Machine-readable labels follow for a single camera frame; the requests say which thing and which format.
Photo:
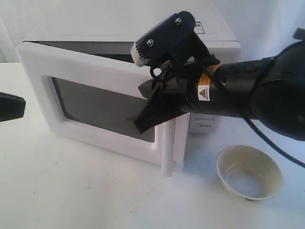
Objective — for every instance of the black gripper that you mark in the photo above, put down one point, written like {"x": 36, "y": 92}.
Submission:
{"x": 169, "y": 94}

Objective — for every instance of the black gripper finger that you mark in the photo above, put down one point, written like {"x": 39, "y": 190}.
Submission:
{"x": 11, "y": 107}

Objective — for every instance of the white microwave door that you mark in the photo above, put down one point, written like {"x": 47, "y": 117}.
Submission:
{"x": 93, "y": 99}

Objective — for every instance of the cream ceramic bowl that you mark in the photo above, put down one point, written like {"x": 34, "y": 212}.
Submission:
{"x": 249, "y": 173}

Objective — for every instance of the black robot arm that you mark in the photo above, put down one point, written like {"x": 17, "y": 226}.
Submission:
{"x": 271, "y": 90}

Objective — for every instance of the white microwave oven body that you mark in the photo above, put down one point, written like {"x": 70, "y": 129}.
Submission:
{"x": 108, "y": 28}

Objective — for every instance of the blue white warning sticker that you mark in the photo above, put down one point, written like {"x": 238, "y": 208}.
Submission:
{"x": 198, "y": 29}

